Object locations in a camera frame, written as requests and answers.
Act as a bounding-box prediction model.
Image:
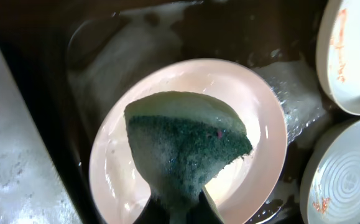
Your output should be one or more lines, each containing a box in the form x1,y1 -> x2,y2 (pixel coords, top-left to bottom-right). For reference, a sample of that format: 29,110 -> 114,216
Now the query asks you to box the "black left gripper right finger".
187,189 -> 224,224

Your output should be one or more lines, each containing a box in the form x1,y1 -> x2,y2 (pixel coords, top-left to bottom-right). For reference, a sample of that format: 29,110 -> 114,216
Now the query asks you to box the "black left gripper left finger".
134,197 -> 170,224

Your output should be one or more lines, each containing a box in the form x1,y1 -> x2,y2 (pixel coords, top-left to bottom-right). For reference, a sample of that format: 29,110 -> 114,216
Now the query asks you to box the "pink plate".
89,59 -> 287,223

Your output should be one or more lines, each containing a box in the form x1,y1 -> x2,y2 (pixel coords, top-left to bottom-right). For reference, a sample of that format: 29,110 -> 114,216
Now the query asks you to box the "green yellow sponge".
124,91 -> 252,223

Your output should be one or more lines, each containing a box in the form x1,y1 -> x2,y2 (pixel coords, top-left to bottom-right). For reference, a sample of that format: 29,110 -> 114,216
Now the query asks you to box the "pale blue plate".
300,119 -> 360,224

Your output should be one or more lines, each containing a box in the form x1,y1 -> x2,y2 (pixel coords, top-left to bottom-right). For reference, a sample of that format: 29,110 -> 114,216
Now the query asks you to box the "cream white plate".
316,0 -> 360,116

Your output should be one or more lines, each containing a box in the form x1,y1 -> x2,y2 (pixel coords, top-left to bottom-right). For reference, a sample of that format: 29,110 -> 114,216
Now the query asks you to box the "black soapy water tray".
0,50 -> 100,223

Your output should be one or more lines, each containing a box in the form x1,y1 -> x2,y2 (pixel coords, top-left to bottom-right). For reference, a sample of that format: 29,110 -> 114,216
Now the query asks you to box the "dark large wash tray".
44,1 -> 351,223

